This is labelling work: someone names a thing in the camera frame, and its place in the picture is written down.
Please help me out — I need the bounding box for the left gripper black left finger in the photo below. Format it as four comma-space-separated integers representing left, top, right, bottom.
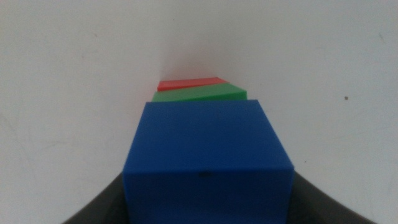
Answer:
62, 172, 131, 224

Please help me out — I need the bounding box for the red cube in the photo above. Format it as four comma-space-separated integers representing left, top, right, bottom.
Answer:
157, 77, 230, 92

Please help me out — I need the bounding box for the green cube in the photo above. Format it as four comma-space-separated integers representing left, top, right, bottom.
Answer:
151, 82, 248, 103

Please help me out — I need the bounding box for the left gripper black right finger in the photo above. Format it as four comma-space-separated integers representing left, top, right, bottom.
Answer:
287, 171, 379, 224

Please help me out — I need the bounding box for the blue cube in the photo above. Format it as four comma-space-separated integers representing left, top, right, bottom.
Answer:
122, 99, 295, 224

